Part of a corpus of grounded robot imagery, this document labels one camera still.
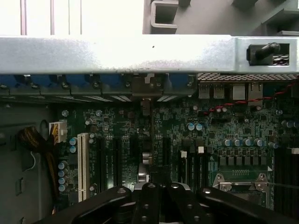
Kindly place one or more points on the CPU socket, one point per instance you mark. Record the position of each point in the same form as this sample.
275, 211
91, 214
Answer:
238, 193

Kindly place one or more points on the white PCI expansion slot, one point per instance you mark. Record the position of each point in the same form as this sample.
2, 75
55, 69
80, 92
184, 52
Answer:
83, 163

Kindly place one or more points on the black case latch peg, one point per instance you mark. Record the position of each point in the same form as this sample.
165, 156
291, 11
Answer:
264, 52

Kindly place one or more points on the grey parts rack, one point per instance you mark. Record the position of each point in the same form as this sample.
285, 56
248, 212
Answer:
210, 18

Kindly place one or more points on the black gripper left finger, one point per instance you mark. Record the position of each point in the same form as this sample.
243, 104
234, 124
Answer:
149, 205

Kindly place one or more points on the green motherboard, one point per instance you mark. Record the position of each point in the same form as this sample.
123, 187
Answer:
233, 126

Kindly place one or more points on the white power connector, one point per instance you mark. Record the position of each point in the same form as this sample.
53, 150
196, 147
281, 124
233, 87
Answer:
58, 133

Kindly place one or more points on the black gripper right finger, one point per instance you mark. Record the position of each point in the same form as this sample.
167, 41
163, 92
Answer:
182, 207

